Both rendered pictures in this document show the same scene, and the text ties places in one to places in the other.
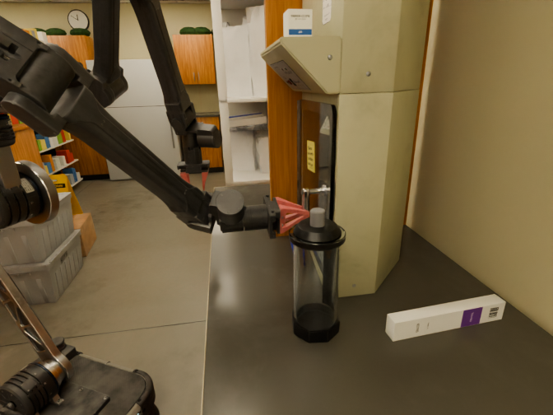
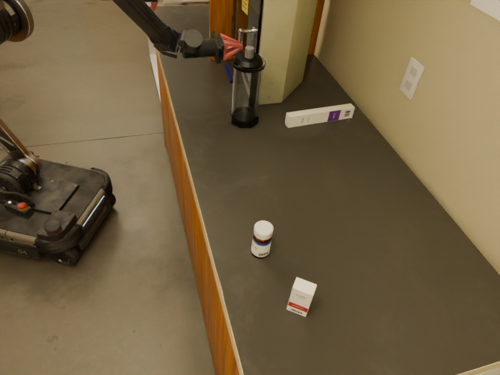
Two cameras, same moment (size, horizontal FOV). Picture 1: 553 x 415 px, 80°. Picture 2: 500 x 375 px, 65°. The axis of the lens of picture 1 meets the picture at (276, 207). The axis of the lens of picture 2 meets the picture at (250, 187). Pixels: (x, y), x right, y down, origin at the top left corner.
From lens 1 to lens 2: 67 cm
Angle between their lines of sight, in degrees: 25
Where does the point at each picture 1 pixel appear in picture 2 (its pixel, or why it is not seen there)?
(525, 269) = (372, 89)
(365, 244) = (278, 69)
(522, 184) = (379, 33)
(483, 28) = not seen: outside the picture
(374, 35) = not seen: outside the picture
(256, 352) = (210, 132)
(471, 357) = (327, 135)
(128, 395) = (93, 184)
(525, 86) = not seen: outside the picture
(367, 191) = (281, 33)
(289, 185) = (225, 18)
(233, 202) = (196, 38)
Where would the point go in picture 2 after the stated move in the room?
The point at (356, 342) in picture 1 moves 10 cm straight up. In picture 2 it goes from (267, 128) to (271, 103)
